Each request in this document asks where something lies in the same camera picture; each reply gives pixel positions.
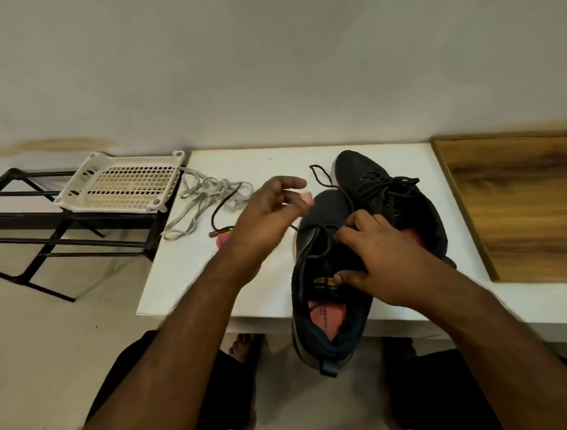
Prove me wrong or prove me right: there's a person's left forearm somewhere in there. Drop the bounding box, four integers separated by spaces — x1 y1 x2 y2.
82 252 253 430

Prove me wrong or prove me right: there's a person's bare foot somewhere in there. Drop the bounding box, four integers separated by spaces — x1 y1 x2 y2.
227 332 265 366

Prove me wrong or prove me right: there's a person's left hand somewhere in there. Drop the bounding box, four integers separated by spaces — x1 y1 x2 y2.
218 174 317 276

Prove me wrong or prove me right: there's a black shoelace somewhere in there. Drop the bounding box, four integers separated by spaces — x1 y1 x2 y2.
359 174 422 218
209 163 342 262

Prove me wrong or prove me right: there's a white perforated plastic tray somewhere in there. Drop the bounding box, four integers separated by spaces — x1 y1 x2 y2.
54 149 188 214

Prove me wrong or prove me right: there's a dark sneaker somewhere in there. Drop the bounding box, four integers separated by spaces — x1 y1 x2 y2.
289 187 376 379
331 149 458 269

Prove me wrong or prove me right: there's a person's right hand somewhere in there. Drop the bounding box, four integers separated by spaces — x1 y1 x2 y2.
332 209 459 310

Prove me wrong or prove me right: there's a wooden board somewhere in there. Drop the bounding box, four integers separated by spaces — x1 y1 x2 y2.
431 132 567 284

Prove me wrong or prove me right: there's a black metal rack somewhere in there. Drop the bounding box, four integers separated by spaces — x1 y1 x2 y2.
0 167 185 304

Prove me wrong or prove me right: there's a person's right forearm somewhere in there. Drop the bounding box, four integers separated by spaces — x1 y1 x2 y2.
421 266 567 430

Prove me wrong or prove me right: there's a grey shoelaces bundle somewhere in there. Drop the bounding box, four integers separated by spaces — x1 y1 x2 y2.
162 167 255 242

